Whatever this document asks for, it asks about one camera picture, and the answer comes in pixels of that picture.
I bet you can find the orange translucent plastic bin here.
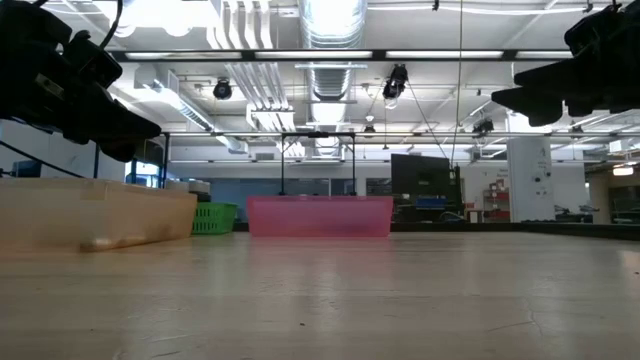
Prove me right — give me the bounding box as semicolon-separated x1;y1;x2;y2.
0;177;198;254

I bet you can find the grey horizontal overhead rail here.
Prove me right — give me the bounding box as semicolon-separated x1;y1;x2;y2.
159;130;640;140

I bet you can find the large black monitor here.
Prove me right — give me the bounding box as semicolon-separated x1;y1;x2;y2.
390;152;452;197

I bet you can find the large silver ceiling duct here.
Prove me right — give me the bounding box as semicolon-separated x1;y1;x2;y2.
298;0;370;157

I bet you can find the red shelf unit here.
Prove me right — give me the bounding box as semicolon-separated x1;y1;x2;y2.
482;180;512;222

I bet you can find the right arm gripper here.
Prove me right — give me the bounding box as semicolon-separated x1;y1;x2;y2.
491;49;640;128

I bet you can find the white building pillar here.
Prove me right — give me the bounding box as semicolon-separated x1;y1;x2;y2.
506;109;556;223

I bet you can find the looped black arm cable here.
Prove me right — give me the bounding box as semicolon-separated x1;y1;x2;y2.
98;0;125;50

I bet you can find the black overhead camera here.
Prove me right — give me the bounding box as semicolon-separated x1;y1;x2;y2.
381;63;410;110

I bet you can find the black overhead frame light bar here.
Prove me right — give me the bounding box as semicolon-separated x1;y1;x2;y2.
107;48;576;63

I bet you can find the green plastic basket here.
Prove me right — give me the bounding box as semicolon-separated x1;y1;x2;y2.
191;201;240;236

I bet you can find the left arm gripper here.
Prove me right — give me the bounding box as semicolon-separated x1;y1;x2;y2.
14;69;164;164

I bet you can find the blue storage bin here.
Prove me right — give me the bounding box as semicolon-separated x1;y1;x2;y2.
415;197;449;211

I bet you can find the small dark monitor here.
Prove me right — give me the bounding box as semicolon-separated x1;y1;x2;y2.
11;158;44;179

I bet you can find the white rectangular air duct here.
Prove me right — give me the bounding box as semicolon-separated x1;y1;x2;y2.
133;64;250;155

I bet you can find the thin hanging cable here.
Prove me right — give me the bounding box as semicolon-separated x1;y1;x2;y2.
449;0;464;169

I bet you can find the pink translucent plastic bin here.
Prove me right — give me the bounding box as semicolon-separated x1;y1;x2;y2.
246;194;395;239

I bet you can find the slanted silver ceiling duct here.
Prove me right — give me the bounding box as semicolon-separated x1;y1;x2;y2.
524;49;640;102

